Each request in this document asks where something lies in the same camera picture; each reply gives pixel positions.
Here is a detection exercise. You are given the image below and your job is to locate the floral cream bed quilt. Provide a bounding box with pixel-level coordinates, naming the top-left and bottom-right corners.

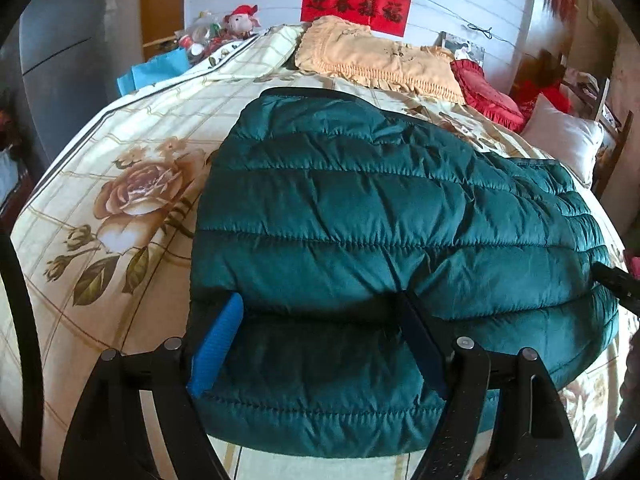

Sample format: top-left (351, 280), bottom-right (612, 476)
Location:
top-left (11, 25), bottom-right (638, 479)

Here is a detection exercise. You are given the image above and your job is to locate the black braided cable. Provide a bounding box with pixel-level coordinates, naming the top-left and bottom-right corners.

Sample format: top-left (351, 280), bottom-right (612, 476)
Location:
top-left (0, 228), bottom-right (47, 476)

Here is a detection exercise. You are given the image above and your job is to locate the red frilled cushion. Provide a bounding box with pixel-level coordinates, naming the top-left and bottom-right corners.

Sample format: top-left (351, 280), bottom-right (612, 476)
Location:
top-left (450, 60), bottom-right (525, 133)

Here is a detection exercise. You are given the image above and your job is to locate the plush toy with red hat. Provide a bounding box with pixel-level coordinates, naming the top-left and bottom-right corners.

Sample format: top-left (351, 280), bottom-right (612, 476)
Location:
top-left (224, 4), bottom-right (262, 39)

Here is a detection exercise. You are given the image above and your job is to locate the framed photo at headboard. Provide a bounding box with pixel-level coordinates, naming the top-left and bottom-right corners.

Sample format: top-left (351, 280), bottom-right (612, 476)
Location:
top-left (439, 32), bottom-right (485, 66)

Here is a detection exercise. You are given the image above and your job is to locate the yellow frilled pillow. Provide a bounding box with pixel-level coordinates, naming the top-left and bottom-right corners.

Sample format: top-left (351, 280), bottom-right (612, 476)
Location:
top-left (295, 15), bottom-right (464, 104)

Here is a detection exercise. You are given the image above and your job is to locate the white pillow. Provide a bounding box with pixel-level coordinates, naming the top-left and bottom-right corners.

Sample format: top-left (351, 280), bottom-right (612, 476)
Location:
top-left (522, 94), bottom-right (604, 188)

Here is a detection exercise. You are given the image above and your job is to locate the dark green quilted jacket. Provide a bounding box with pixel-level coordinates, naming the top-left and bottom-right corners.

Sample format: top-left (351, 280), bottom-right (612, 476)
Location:
top-left (189, 88), bottom-right (618, 458)

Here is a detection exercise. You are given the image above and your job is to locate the grey refrigerator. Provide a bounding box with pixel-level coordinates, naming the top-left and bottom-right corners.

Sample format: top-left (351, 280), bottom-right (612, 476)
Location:
top-left (1, 0), bottom-right (107, 168)

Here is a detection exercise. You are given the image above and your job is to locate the wooden chair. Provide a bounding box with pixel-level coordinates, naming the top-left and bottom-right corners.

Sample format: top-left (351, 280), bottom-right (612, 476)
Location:
top-left (514, 49), bottom-right (636, 201)

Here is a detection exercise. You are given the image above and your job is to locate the red banner with characters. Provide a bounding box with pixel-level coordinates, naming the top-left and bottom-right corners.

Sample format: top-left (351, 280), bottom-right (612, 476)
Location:
top-left (300, 0), bottom-right (411, 37)

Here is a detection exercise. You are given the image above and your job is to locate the blue paper bag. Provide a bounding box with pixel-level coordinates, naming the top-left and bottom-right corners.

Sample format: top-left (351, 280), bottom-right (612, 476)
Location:
top-left (116, 48), bottom-right (190, 96)

